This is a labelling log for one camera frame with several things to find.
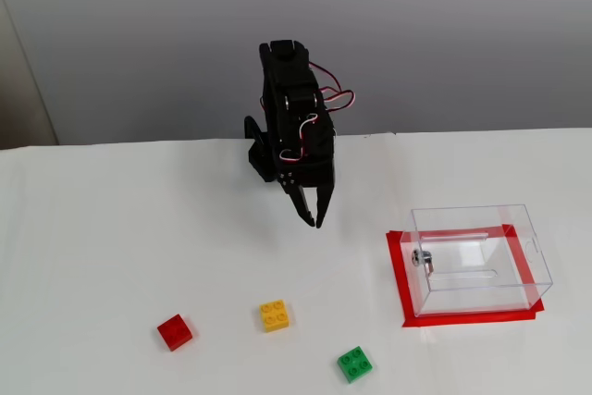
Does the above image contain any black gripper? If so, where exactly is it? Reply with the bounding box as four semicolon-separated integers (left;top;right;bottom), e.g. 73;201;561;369
275;122;337;229

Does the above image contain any yellow lego brick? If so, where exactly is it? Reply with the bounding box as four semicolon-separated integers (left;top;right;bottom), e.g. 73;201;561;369
259;299;293;334

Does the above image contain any green lego brick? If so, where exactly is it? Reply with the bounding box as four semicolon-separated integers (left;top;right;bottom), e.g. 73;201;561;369
337;345;376;385

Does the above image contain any transparent plastic box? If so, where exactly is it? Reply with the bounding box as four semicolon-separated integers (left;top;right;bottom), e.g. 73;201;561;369
400;204;555;318

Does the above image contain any red lego brick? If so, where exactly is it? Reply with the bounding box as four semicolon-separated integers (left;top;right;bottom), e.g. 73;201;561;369
156;314;195;352

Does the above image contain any black table clamp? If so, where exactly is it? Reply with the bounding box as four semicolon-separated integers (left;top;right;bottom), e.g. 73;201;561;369
243;116;268;146

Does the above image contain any silver cylinder lock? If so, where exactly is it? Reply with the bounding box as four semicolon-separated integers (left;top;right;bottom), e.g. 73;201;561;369
411;249;437;276

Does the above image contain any white table cover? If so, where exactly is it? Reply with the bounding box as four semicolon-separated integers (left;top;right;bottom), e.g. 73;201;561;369
0;128;592;395

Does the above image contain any red white servo cable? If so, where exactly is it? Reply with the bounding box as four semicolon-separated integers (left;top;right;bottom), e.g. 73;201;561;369
307;61;358;114
277;112;321;166

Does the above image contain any red tape frame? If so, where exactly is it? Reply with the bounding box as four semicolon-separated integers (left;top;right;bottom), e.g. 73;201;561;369
386;223;546;329

